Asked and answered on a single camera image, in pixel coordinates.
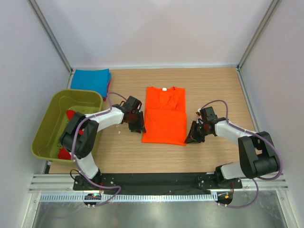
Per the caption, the aluminium frame rail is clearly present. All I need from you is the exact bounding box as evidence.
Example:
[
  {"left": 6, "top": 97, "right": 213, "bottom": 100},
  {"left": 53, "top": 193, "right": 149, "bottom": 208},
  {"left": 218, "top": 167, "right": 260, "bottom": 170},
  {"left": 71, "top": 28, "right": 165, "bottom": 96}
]
[{"left": 28, "top": 174, "right": 289, "bottom": 193}]

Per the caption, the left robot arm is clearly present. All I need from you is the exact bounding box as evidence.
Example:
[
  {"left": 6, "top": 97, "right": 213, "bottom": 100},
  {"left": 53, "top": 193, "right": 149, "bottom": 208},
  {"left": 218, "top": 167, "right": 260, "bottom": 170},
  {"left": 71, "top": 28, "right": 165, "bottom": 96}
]
[{"left": 59, "top": 96, "right": 146, "bottom": 190}]

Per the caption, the blue folded t shirt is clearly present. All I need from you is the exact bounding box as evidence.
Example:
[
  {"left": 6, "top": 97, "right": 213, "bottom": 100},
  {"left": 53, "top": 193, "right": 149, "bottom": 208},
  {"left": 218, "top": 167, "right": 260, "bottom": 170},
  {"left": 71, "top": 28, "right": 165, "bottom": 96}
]
[{"left": 70, "top": 69, "right": 111, "bottom": 96}]

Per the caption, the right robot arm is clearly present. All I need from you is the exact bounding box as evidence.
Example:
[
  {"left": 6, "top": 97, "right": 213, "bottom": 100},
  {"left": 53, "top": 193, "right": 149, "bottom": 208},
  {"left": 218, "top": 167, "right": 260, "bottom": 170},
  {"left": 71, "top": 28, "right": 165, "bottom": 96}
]
[{"left": 185, "top": 107, "right": 282, "bottom": 188}]

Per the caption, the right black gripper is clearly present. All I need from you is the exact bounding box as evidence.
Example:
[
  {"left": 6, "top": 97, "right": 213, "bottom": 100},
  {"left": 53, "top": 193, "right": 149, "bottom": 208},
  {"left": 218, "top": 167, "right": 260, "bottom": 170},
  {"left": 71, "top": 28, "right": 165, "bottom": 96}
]
[{"left": 185, "top": 120, "right": 210, "bottom": 144}]

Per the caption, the right aluminium corner post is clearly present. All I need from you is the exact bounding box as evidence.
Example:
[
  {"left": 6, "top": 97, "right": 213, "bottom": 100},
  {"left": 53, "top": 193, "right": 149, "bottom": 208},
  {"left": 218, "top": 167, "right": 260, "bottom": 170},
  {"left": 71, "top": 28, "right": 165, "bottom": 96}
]
[{"left": 237, "top": 0, "right": 281, "bottom": 71}]

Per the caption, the white slotted cable duct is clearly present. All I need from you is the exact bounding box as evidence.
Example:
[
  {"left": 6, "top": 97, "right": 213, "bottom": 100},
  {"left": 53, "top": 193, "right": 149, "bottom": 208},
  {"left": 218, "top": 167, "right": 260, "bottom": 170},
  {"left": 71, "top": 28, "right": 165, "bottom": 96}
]
[{"left": 39, "top": 192, "right": 218, "bottom": 203}]

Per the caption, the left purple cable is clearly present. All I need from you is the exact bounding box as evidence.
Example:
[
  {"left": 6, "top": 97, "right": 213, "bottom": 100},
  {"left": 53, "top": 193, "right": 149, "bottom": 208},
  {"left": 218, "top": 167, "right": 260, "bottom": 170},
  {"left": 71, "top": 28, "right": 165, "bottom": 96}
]
[{"left": 68, "top": 92, "right": 130, "bottom": 209}]

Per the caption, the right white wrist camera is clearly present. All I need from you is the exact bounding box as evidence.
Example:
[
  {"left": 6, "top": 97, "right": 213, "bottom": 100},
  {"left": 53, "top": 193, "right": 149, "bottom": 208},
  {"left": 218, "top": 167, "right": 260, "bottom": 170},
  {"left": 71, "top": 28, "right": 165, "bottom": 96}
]
[{"left": 196, "top": 109, "right": 204, "bottom": 119}]

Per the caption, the aluminium corner post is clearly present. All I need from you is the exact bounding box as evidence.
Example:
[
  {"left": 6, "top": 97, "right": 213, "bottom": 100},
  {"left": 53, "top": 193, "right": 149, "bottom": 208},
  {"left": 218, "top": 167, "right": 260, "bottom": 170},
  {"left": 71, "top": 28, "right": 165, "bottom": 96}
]
[
  {"left": 237, "top": 0, "right": 281, "bottom": 71},
  {"left": 27, "top": 0, "right": 73, "bottom": 75}
]

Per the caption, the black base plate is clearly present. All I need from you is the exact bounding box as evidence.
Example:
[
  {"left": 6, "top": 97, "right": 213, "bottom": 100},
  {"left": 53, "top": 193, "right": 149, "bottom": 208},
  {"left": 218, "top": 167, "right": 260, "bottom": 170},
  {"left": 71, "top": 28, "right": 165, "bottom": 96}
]
[{"left": 72, "top": 172, "right": 243, "bottom": 196}]

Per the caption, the orange t shirt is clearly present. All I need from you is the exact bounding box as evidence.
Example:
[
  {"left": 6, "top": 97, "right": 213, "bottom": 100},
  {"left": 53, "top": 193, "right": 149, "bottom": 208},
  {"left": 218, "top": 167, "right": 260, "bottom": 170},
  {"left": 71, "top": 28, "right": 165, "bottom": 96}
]
[{"left": 142, "top": 86, "right": 187, "bottom": 146}]

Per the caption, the olive green plastic basket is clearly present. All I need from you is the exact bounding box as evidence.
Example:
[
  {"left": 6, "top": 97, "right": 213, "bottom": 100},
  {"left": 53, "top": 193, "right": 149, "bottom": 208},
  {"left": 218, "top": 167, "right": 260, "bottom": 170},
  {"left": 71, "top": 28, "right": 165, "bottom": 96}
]
[{"left": 31, "top": 89, "right": 103, "bottom": 165}]

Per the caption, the purple cable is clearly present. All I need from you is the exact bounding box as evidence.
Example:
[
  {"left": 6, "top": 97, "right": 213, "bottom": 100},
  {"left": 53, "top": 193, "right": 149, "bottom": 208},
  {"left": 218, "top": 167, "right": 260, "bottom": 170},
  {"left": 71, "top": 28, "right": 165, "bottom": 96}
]
[
  {"left": 201, "top": 99, "right": 285, "bottom": 209},
  {"left": 68, "top": 92, "right": 130, "bottom": 209}
]

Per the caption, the left aluminium corner post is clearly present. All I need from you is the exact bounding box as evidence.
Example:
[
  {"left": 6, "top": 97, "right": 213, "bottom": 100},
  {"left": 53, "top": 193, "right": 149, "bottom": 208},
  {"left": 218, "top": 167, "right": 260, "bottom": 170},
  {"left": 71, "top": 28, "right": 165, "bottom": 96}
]
[{"left": 27, "top": 0, "right": 73, "bottom": 75}]

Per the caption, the red t shirt in basket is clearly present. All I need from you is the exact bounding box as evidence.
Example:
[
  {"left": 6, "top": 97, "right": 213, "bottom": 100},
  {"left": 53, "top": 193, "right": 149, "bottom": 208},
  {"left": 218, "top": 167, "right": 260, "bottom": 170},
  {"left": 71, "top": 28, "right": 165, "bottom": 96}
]
[{"left": 57, "top": 110, "right": 85, "bottom": 160}]

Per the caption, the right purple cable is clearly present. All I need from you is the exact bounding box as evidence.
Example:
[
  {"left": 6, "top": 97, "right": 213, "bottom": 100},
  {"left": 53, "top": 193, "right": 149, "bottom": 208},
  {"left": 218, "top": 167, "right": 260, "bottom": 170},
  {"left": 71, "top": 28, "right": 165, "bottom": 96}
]
[{"left": 201, "top": 99, "right": 285, "bottom": 209}]

